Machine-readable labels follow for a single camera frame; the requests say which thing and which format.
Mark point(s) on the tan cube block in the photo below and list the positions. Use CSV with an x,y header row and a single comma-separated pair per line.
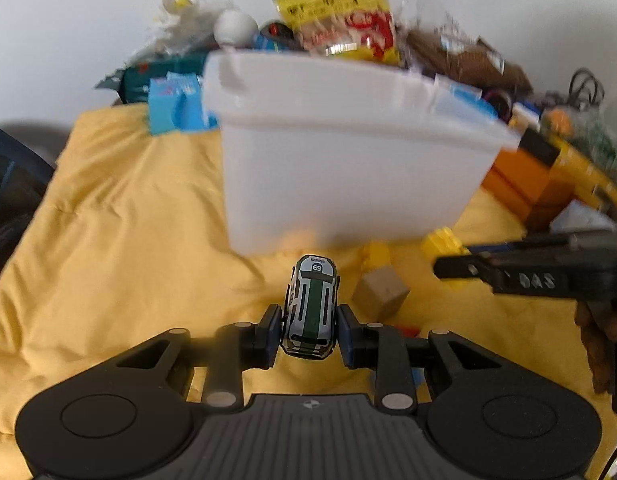
x,y
381,292

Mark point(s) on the yellow box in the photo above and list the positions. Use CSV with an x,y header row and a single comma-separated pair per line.
x,y
593,170

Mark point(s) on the blue round tin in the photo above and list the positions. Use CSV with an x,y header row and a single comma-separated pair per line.
x,y
276,39

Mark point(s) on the yellow blanket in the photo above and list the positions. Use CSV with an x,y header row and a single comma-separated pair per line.
x,y
113,220

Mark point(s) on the white paper sheet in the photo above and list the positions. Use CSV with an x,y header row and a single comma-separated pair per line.
x,y
581,217

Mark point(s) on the dark grey block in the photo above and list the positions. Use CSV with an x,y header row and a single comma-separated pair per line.
x,y
538,147

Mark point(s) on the white plastic storage bin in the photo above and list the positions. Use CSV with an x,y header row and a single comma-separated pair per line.
x,y
348,160

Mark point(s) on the blue box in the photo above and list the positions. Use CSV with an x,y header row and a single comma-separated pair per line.
x,y
176,105

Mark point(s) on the white plastic bag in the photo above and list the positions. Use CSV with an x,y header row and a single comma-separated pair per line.
x,y
181,25

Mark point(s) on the green box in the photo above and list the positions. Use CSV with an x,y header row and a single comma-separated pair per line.
x,y
138,77

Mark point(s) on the person's right hand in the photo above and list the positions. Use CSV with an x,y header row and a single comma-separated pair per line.
x,y
598,350

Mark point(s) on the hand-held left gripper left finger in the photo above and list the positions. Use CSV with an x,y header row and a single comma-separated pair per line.
x,y
271,332

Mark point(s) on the orange box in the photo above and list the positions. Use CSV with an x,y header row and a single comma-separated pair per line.
x,y
528,185

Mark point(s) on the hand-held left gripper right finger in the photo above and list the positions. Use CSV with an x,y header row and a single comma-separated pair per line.
x,y
346,335

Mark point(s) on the brown wrapped package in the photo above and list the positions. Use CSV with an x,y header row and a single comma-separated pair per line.
x,y
463,57

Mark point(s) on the yellow snack bag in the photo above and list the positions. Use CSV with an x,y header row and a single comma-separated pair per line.
x,y
338,15

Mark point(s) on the yellow toy brick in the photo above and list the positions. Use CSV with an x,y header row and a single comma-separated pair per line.
x,y
442,244

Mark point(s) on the white ball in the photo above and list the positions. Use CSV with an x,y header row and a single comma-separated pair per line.
x,y
234,29

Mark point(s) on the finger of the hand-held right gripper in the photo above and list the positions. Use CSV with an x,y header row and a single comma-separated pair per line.
x,y
461,267

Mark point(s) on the white and green toy car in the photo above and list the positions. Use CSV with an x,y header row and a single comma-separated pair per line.
x,y
311,305

